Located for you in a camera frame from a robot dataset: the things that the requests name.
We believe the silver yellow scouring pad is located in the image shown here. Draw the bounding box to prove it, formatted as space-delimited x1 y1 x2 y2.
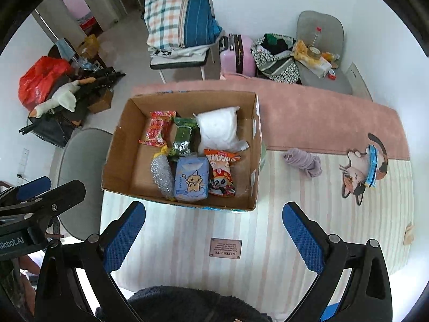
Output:
150 145 175 201

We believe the blue long snack packet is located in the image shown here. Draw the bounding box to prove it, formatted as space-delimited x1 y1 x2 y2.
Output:
364 144 378 188

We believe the blue cartoon tissue pack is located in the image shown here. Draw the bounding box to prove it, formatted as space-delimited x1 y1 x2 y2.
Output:
175 156 209 203

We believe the purple cloth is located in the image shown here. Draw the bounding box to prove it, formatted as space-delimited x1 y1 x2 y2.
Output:
283 148 322 178

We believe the red orange snack bag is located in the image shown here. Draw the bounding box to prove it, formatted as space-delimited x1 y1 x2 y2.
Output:
204 149 241 197

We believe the red patterned snack packet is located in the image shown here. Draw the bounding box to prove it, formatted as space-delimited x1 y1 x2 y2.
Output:
139 111 177 148

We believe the green wet wipes pack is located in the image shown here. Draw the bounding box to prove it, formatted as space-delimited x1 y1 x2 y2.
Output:
169 117 198 159

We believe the white soft pillow pack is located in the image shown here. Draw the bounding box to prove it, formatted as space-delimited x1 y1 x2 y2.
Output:
193 106 249 155

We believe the grey round chair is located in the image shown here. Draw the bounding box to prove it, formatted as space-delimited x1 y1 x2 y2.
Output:
58 128 112 241

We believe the brown mat label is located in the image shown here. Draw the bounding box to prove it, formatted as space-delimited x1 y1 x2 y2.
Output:
209 238 242 259

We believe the white goose plush toy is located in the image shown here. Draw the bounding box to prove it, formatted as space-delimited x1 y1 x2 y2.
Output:
29 77 96 119

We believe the pink striped cat mat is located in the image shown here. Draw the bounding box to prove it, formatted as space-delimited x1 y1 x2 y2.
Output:
101 79 414 316

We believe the red plastic bag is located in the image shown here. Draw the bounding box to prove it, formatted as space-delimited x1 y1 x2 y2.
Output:
18 56 74 111

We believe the small cardboard box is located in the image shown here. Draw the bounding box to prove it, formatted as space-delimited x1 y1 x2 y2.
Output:
88 89 113 114

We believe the open cardboard box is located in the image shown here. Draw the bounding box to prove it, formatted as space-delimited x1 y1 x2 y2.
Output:
101 90 262 211

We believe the black tripod stand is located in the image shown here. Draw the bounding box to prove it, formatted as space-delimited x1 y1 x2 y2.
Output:
78 67 126 88

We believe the white folding chair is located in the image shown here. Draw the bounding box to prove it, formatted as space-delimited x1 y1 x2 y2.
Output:
149 48 215 84

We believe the white tissue box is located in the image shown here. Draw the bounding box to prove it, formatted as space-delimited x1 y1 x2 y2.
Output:
295 54 332 79

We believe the yellow plastic bag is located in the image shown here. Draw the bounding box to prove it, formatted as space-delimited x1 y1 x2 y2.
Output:
292 40 319 66

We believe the black white patterned bag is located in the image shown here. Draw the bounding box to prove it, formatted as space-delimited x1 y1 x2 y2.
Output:
251 34 300 84

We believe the pink suitcase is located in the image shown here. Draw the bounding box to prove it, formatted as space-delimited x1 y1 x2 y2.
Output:
219 34 256 77

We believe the grey cushioned chair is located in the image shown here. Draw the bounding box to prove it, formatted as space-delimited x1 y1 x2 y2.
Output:
296 10 352 95

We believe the clear plastic bottle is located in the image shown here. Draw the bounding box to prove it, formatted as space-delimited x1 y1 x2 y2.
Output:
310 26 322 48

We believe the plaid folded quilt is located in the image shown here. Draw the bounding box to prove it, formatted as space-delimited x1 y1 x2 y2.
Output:
144 0 189 50

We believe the blue folded blanket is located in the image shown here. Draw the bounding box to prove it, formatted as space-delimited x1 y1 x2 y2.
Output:
183 0 222 48

